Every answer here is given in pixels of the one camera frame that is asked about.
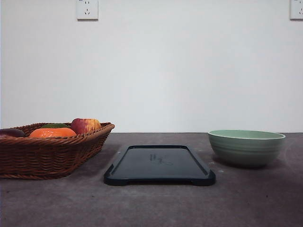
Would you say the brown wicker basket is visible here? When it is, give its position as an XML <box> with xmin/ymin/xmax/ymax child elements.
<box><xmin>0</xmin><ymin>122</ymin><xmax>115</xmax><ymax>180</ymax></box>

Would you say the white wall socket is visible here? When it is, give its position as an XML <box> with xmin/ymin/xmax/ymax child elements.
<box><xmin>76</xmin><ymin>0</ymin><xmax>99</xmax><ymax>22</ymax></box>
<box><xmin>290</xmin><ymin>0</ymin><xmax>303</xmax><ymax>21</ymax></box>

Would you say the red yellow apple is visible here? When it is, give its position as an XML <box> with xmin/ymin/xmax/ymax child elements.
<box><xmin>71</xmin><ymin>118</ymin><xmax>101</xmax><ymax>133</ymax></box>

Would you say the dark rectangular tray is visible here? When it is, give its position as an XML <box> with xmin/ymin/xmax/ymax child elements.
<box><xmin>104</xmin><ymin>145</ymin><xmax>216</xmax><ymax>186</ymax></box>

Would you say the white wall socket right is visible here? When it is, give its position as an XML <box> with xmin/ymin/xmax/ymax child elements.
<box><xmin>290</xmin><ymin>0</ymin><xmax>303</xmax><ymax>21</ymax></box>

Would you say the green ceramic bowl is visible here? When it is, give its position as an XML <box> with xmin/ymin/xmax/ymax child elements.
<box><xmin>208</xmin><ymin>130</ymin><xmax>286</xmax><ymax>167</ymax></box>

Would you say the white wall socket left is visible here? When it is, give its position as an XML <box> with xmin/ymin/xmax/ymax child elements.
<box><xmin>76</xmin><ymin>0</ymin><xmax>99</xmax><ymax>22</ymax></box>

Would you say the dark purple fruit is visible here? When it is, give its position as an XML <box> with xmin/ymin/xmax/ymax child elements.
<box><xmin>0</xmin><ymin>129</ymin><xmax>26</xmax><ymax>138</ymax></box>

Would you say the orange tangerine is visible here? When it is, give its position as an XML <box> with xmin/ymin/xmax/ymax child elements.
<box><xmin>30</xmin><ymin>128</ymin><xmax>77</xmax><ymax>138</ymax></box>

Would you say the dark green fruit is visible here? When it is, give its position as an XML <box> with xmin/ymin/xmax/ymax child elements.
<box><xmin>41</xmin><ymin>123</ymin><xmax>70</xmax><ymax>128</ymax></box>

